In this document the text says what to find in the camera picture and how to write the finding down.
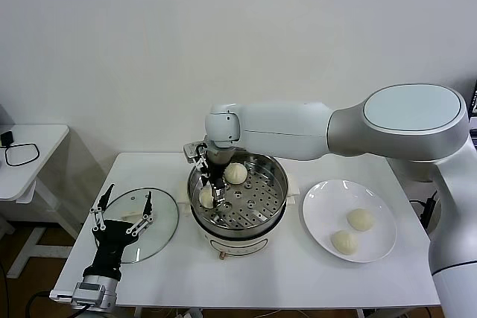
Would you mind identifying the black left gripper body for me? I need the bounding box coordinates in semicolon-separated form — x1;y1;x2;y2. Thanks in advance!
83;220;145;281

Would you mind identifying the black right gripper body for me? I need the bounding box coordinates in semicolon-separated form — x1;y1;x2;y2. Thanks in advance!
206;162;227;189

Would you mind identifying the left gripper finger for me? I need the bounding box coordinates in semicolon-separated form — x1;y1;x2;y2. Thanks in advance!
125;191;154;236
90;183;116;232

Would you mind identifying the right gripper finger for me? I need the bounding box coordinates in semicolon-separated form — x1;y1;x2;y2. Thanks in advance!
197;164;210;189
212;183;227;210

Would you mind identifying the white steamed baozi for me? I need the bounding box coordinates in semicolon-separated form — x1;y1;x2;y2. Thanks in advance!
198;188;216;210
330;229;359;256
346;208;375;232
223;162;247;185

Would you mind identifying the glass lid with white handle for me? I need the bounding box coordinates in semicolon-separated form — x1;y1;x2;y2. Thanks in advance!
97;186;180;264

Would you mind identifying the stainless steel steamer basket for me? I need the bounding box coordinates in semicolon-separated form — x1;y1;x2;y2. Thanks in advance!
186;150;288;238

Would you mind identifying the white electric cooker base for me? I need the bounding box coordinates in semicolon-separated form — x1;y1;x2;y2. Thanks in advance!
175;171;300;261

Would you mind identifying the white side table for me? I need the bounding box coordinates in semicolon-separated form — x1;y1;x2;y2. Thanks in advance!
0;124;81;281

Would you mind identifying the white oval plate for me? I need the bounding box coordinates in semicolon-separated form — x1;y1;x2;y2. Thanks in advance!
301;179;397;264

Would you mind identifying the dark laptop screen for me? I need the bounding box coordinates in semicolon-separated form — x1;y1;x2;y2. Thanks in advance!
470;78;477;147

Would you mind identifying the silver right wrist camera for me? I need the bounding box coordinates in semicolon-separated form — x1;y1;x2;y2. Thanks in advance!
182;141;208;165

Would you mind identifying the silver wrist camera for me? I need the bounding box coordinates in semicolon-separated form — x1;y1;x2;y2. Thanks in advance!
182;141;208;165
49;281;117;310

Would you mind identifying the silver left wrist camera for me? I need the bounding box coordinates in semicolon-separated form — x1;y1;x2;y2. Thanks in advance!
49;281;117;310

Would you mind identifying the black looped cable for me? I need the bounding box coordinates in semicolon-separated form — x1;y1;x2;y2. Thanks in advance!
3;143;41;168

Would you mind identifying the black power cable with brick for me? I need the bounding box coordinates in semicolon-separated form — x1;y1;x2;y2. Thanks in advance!
408;191;439;229

